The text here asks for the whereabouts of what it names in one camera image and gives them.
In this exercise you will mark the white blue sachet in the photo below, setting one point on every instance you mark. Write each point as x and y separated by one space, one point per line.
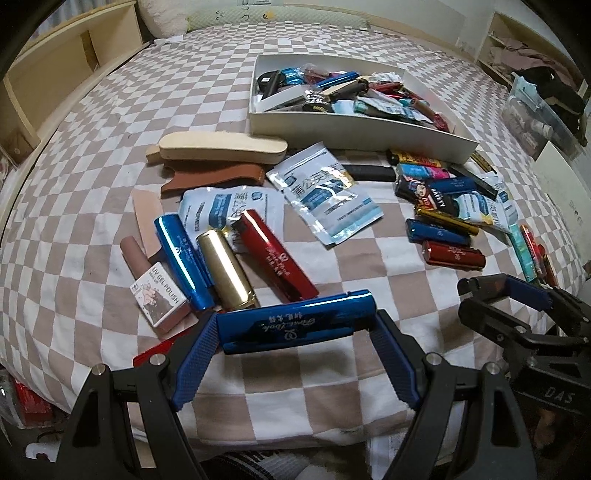
212 207
485 210
323 194

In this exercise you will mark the fluffy white pillow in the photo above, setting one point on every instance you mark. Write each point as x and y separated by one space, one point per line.
161 16

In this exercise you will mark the gold black flat carton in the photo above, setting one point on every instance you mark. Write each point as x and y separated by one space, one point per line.
483 161

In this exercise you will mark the dark blue lighter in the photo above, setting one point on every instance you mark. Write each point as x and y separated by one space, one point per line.
452 185

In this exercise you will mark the white shallow cardboard box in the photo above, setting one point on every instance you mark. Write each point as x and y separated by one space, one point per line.
346 131

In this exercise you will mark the pink printed lighter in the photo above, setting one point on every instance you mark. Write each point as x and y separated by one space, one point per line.
438 173

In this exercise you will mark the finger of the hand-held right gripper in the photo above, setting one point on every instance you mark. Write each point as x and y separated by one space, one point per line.
526 293
494 321

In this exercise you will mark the yellow red printed lighter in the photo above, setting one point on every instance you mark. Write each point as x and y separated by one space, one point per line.
413 159

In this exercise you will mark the clear plastic storage bin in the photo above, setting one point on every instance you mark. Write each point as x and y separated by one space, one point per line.
526 124

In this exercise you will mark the heap of mixed lighters and sachets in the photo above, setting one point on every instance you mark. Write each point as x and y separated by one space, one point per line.
351 94

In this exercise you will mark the white cardboard carton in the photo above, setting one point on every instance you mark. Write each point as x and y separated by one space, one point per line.
563 194

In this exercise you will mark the light blue printed lighter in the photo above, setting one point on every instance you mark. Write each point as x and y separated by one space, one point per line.
412 171

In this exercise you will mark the gold metallic lighter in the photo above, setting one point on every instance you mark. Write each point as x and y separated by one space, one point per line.
226 270
445 220

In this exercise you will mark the open wooden wardrobe shelf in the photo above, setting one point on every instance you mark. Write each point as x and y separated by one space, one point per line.
485 46

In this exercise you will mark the green bolster pillow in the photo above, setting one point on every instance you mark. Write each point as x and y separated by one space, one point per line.
277 16

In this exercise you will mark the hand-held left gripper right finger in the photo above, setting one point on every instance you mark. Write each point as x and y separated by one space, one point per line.
397 364

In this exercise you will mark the light wooden board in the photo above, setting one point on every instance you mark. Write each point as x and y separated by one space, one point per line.
217 147

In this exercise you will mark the black ribbed cylinder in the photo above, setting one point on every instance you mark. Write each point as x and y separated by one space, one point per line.
369 173

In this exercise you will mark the black flat stick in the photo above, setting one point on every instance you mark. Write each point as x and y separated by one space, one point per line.
475 181

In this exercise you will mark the blue metallic lighter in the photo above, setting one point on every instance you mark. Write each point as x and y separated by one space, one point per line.
436 232
184 263
295 323

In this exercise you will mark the wooden bedside shelf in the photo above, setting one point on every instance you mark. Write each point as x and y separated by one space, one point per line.
55 69

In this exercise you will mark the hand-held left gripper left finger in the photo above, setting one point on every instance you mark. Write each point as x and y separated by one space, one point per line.
196 364

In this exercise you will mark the white tissue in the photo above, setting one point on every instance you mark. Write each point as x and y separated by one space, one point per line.
168 41

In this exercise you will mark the tan leather strip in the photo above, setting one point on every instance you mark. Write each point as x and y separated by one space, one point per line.
145 221

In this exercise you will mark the brown leather piece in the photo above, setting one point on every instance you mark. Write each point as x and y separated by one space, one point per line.
212 177

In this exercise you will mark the blue face mask pack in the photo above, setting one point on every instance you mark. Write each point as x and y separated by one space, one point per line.
524 92

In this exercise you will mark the black clothes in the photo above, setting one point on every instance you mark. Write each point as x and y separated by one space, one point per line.
558 97

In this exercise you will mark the black printed lighter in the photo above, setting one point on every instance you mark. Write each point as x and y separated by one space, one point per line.
418 194

